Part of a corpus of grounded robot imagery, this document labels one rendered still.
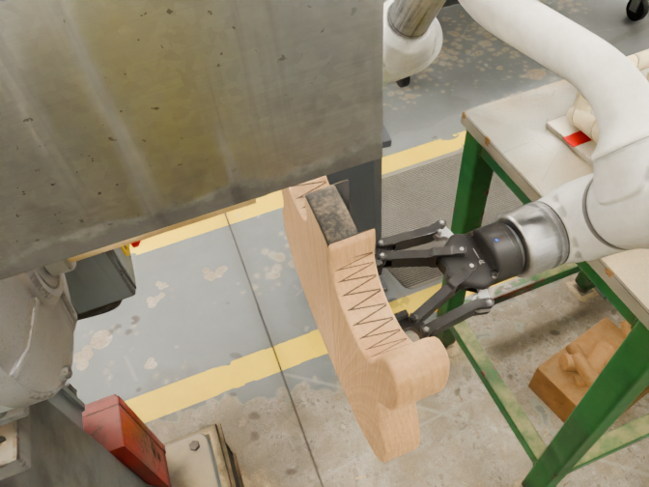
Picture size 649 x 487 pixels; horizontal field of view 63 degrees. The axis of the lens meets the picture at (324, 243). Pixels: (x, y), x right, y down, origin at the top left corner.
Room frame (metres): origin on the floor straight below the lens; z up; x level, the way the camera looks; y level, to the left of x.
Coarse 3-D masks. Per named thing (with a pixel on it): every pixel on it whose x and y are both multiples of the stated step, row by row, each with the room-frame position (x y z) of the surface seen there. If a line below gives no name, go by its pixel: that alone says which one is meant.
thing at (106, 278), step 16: (96, 256) 0.51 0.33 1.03; (112, 256) 0.52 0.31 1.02; (128, 256) 0.58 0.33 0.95; (64, 272) 0.50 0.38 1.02; (80, 272) 0.50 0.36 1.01; (96, 272) 0.50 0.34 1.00; (112, 272) 0.51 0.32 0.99; (128, 272) 0.53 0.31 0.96; (80, 288) 0.50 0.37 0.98; (96, 288) 0.50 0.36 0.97; (112, 288) 0.51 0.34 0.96; (128, 288) 0.51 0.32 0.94; (80, 304) 0.49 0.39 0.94; (96, 304) 0.50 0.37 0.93; (112, 304) 0.53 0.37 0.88
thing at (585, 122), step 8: (568, 112) 0.78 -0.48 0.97; (576, 112) 0.77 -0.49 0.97; (584, 112) 0.76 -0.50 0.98; (568, 120) 0.78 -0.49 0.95; (576, 120) 0.76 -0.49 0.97; (584, 120) 0.74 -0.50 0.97; (592, 120) 0.74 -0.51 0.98; (584, 128) 0.73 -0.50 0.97; (592, 128) 0.72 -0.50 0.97; (592, 136) 0.71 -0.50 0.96
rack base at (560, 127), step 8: (592, 112) 0.80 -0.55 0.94; (552, 120) 0.79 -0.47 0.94; (560, 120) 0.79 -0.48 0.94; (552, 128) 0.77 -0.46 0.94; (560, 128) 0.77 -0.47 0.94; (568, 128) 0.76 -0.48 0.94; (576, 128) 0.76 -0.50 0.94; (560, 136) 0.75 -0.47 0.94; (568, 144) 0.73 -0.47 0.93; (584, 144) 0.71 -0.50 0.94; (592, 144) 0.71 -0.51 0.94; (576, 152) 0.71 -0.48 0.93; (584, 152) 0.69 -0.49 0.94; (592, 152) 0.69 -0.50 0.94; (592, 160) 0.67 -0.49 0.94
